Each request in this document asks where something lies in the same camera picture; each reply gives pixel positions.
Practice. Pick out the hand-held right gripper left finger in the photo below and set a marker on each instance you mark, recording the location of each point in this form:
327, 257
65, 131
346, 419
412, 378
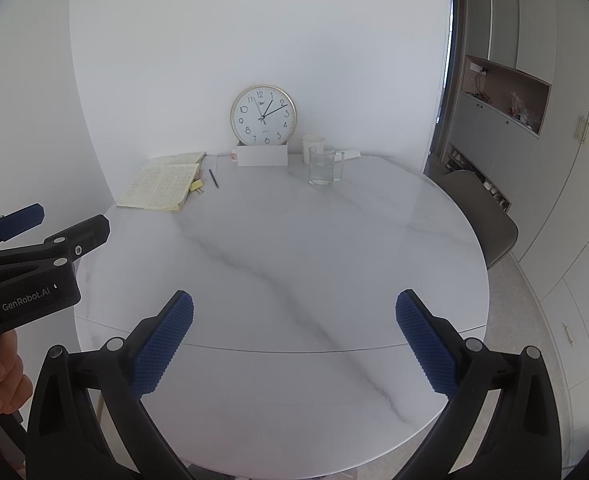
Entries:
164, 345

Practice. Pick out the grey chair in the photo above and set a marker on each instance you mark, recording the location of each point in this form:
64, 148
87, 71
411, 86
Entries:
484, 220

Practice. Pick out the black pen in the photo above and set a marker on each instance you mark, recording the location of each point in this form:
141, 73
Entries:
213, 179

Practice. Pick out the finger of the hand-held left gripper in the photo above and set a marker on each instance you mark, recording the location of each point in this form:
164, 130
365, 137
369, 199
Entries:
22, 220
87, 235

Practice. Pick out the open notebook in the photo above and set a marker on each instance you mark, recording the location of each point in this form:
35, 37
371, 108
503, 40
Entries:
159, 185

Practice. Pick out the person's left hand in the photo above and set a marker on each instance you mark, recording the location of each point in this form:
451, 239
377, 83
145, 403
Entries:
7, 365

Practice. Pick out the round white wall clock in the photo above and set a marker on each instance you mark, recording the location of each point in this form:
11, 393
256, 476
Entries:
264, 115

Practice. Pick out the white tall cabinet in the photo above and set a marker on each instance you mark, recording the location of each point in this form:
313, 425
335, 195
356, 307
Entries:
564, 60

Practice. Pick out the white paper slip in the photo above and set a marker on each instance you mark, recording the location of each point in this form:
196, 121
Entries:
350, 153

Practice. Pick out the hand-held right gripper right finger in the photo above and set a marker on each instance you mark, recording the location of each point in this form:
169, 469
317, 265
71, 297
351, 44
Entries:
427, 345

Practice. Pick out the low open shelf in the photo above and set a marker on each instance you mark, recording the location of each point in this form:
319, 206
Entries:
479, 180

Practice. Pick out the white cup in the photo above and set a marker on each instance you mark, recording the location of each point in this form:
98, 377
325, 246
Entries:
310, 141

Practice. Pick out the yellow sticky notes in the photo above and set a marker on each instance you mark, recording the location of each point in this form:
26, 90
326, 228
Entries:
195, 186

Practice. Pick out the clear plastic bag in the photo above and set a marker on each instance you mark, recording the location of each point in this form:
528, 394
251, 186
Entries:
519, 107

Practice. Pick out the white drawer cabinet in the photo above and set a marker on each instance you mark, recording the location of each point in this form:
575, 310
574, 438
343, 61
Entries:
584, 300

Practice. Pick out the white card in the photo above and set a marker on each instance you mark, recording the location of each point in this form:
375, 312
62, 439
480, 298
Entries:
262, 156

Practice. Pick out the clear glass mug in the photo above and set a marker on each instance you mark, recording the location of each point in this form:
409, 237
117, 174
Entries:
321, 167

